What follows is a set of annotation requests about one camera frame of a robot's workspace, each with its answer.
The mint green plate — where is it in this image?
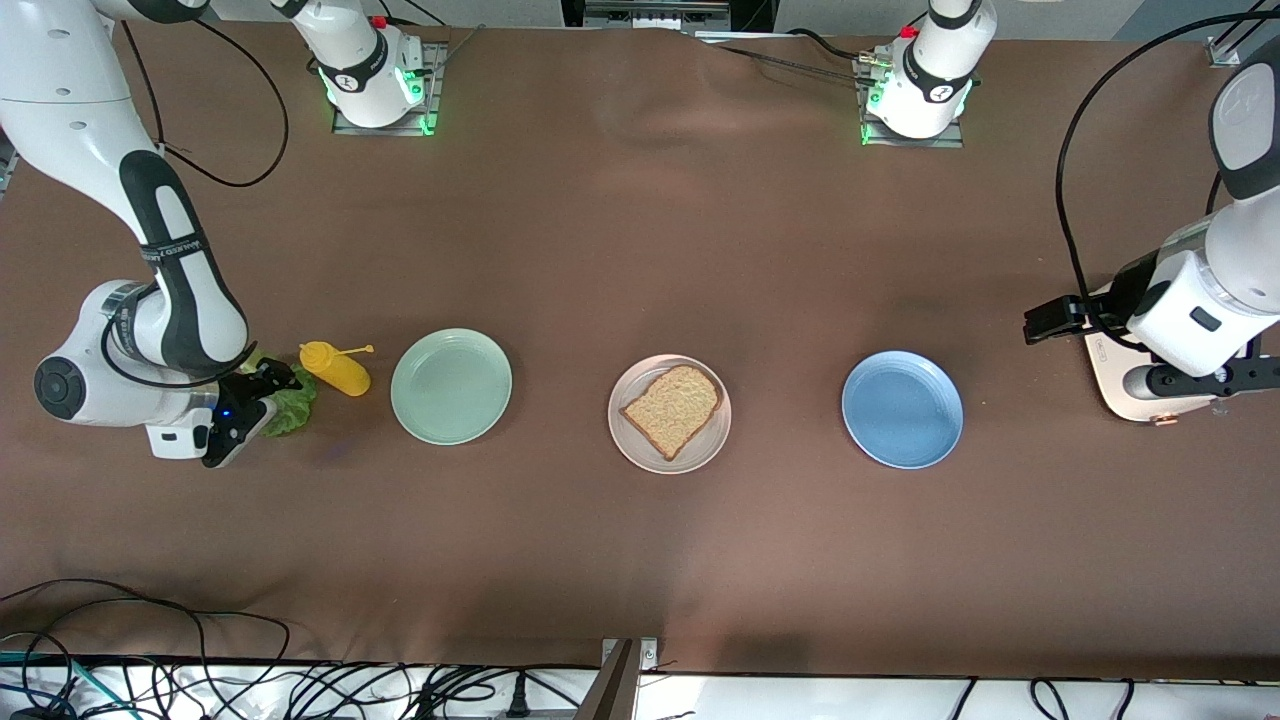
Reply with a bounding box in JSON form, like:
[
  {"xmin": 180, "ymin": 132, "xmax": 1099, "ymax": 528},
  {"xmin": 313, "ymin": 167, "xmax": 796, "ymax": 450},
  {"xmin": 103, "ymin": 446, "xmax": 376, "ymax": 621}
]
[{"xmin": 389, "ymin": 327, "xmax": 514, "ymax": 447}]

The white toaster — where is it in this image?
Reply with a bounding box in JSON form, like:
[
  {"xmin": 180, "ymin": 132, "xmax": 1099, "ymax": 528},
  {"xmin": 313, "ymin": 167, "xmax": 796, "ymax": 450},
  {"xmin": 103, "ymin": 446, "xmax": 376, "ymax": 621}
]
[{"xmin": 1085, "ymin": 285, "xmax": 1266, "ymax": 427}]

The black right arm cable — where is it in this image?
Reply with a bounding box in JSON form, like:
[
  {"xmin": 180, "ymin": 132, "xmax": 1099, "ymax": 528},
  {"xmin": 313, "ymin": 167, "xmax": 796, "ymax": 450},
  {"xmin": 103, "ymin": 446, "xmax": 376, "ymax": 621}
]
[{"xmin": 100, "ymin": 15, "xmax": 292, "ymax": 391}]

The metal frame bracket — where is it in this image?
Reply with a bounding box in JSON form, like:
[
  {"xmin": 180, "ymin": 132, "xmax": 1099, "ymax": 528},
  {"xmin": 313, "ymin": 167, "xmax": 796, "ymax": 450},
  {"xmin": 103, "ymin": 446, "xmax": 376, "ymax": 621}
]
[{"xmin": 575, "ymin": 637, "xmax": 661, "ymax": 720}]

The green lettuce leaf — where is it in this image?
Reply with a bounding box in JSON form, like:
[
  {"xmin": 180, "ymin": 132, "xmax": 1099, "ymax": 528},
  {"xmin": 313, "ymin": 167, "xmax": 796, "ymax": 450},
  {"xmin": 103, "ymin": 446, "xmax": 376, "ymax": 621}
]
[{"xmin": 243, "ymin": 350, "xmax": 319, "ymax": 439}]

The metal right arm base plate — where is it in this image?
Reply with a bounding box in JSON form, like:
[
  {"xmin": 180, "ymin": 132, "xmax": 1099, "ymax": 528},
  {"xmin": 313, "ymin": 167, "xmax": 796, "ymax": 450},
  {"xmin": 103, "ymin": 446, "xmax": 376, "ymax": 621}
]
[{"xmin": 332, "ymin": 42, "xmax": 442, "ymax": 137}]

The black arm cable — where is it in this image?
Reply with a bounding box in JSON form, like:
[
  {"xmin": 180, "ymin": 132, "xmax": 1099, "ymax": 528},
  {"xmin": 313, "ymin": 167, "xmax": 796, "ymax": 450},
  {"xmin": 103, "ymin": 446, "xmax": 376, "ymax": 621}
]
[
  {"xmin": 100, "ymin": 15, "xmax": 292, "ymax": 391},
  {"xmin": 1054, "ymin": 10, "xmax": 1280, "ymax": 349}
]

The blue plate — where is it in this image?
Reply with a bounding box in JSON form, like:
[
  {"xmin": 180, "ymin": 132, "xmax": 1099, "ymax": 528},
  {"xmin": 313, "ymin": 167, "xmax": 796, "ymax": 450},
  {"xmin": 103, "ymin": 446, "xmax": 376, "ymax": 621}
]
[{"xmin": 840, "ymin": 349, "xmax": 966, "ymax": 471}]

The grey power strip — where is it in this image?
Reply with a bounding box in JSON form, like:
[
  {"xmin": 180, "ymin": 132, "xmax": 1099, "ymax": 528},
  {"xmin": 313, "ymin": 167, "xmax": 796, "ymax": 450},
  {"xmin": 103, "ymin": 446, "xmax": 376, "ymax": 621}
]
[{"xmin": 583, "ymin": 0, "xmax": 733, "ymax": 29}]

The black looped cable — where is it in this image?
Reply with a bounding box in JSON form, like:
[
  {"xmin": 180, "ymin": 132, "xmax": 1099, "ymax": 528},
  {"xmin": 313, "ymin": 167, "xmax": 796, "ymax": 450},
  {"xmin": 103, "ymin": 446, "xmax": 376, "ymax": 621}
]
[{"xmin": 0, "ymin": 578, "xmax": 292, "ymax": 701}]

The brown bread slice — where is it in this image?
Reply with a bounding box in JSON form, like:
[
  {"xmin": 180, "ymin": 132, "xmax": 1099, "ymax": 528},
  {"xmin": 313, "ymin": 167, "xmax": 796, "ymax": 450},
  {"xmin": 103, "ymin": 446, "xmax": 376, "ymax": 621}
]
[{"xmin": 620, "ymin": 365, "xmax": 723, "ymax": 462}]

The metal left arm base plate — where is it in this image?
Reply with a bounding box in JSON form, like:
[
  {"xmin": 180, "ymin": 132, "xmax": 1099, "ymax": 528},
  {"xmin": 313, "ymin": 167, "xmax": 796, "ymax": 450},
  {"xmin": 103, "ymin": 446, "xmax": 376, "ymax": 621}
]
[{"xmin": 858, "ymin": 55, "xmax": 966, "ymax": 149}]

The beige plate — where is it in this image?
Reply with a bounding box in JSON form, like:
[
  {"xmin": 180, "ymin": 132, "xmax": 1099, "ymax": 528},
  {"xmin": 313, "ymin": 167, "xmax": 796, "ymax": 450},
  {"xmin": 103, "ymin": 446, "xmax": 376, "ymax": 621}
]
[{"xmin": 607, "ymin": 353, "xmax": 733, "ymax": 476}]

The aluminium corner bracket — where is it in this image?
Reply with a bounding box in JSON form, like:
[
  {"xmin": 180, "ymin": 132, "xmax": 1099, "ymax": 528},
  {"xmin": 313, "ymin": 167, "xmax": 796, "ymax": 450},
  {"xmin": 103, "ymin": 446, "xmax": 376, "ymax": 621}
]
[{"xmin": 1205, "ymin": 15, "xmax": 1263, "ymax": 71}]

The teal cable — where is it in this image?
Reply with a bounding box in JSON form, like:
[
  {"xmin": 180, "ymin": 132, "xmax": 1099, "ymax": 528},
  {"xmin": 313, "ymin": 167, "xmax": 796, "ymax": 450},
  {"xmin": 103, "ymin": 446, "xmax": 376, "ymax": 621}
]
[{"xmin": 0, "ymin": 650, "xmax": 113, "ymax": 719}]

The yellow mustard squeeze bottle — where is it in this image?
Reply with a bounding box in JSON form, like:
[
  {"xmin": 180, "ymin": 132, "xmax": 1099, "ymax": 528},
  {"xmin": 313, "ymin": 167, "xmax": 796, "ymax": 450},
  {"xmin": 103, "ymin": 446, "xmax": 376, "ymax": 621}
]
[{"xmin": 298, "ymin": 340, "xmax": 376, "ymax": 398}]

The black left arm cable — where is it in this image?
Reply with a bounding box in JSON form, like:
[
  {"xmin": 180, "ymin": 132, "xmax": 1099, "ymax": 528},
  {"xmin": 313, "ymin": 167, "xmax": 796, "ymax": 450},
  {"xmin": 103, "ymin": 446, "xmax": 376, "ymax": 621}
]
[{"xmin": 1054, "ymin": 10, "xmax": 1280, "ymax": 349}]

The black base supply cable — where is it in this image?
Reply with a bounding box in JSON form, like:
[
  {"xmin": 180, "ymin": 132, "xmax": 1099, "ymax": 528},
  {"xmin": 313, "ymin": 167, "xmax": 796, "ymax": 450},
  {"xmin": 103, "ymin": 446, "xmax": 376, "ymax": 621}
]
[{"xmin": 700, "ymin": 28, "xmax": 881, "ymax": 83}]

